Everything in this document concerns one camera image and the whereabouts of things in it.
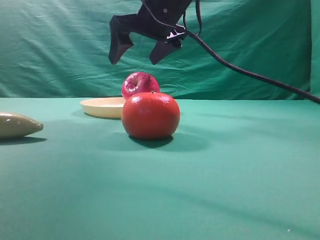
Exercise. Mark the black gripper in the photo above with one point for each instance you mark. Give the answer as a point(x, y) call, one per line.
point(156, 19)

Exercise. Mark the red apple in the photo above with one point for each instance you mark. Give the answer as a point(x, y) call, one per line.
point(139, 82)

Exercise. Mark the pale yellow plate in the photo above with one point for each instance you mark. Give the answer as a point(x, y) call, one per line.
point(108, 107)

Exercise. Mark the red orange tomato-like fruit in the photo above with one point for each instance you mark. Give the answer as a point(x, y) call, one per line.
point(150, 115)

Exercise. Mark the green backdrop cloth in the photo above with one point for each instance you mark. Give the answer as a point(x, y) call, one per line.
point(59, 49)

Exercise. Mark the green table cloth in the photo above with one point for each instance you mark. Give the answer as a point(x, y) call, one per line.
point(234, 170)

